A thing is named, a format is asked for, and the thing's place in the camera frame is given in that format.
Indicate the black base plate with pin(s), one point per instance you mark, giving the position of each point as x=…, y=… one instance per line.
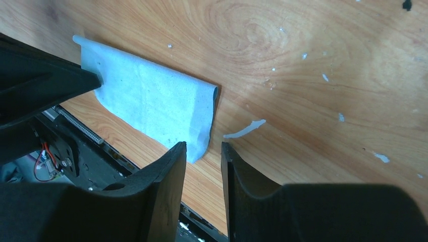
x=88, y=165

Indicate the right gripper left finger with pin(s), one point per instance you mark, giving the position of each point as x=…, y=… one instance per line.
x=145, y=206

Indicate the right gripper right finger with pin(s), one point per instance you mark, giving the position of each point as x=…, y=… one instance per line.
x=259, y=209

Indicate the light blue lens cloth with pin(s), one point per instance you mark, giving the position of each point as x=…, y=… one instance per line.
x=164, y=104

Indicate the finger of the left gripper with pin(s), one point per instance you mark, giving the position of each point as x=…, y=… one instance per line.
x=33, y=80

